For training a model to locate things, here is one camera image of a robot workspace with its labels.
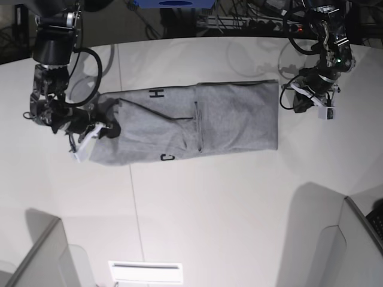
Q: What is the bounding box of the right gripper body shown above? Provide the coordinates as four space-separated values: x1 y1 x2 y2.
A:
49 106 96 138

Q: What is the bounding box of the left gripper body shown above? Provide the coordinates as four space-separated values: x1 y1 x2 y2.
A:
299 68 340 97

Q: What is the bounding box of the grey T-shirt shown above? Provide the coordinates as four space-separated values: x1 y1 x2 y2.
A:
90 80 279 166

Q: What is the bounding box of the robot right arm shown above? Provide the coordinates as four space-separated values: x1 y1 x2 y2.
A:
25 1 121 139

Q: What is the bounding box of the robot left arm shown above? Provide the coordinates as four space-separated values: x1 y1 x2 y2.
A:
289 1 355 119

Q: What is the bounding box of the white power strip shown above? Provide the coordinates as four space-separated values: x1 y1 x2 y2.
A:
196 14 306 34

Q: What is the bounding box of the blue box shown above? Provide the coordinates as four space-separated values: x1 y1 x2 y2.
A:
133 0 215 9

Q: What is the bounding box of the black keyboard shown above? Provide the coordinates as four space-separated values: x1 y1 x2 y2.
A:
366 209 383 240

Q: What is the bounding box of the right grey partition panel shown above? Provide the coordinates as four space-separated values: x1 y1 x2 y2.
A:
276 197 382 286

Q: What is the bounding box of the grey partition panel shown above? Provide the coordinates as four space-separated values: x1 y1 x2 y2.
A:
1 209 81 286
276 197 382 286

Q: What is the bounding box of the left grey partition panel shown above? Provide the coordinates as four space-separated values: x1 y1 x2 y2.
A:
1 209 81 286

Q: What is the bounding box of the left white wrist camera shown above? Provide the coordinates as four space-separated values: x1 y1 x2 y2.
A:
279 81 339 120

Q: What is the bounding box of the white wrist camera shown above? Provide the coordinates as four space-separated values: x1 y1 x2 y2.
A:
279 81 339 120
68 122 108 163

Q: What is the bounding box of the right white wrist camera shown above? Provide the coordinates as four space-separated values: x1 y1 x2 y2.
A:
68 122 108 163

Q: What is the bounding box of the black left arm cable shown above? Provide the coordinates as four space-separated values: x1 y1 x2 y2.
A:
278 5 333 111

